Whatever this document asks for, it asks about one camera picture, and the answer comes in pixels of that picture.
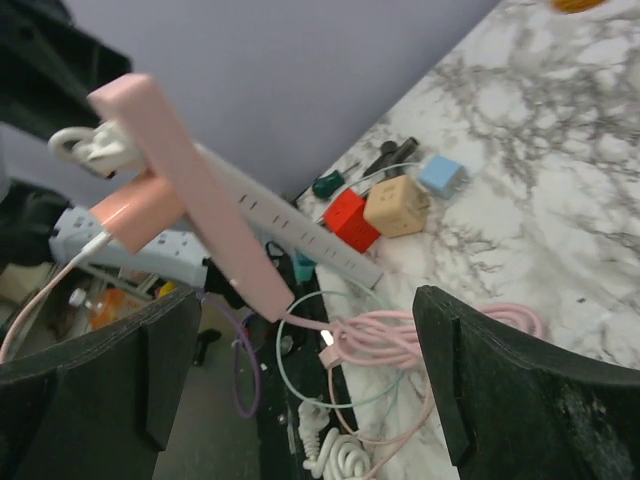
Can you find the green orange screwdriver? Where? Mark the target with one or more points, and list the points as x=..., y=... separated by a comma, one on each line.
x=324, y=187

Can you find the orange small plug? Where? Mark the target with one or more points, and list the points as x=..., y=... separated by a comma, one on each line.
x=139, y=211

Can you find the teal charger plug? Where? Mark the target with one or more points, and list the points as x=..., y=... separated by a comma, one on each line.
x=304, y=267

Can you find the orange faucet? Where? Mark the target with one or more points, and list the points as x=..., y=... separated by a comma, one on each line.
x=575, y=6

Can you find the white power strip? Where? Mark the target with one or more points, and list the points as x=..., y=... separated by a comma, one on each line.
x=282, y=222

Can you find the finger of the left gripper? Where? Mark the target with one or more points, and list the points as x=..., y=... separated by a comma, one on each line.
x=49, y=66

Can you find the beige cube plug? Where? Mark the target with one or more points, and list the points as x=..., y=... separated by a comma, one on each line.
x=397, y=207

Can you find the red cube plug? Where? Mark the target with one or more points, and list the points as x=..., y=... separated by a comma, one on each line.
x=345, y=218

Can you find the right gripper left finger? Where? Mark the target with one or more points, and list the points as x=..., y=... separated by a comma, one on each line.
x=102, y=405

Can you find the orange bottle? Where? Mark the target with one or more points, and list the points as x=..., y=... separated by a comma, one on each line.
x=105, y=307

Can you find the pink power strip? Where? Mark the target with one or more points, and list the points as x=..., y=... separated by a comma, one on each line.
x=138, y=105

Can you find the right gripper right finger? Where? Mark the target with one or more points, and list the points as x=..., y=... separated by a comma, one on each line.
x=513, y=406

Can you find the black hex key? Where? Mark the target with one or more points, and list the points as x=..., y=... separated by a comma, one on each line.
x=392, y=156

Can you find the light blue small plug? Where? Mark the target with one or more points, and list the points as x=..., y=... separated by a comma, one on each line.
x=443, y=177

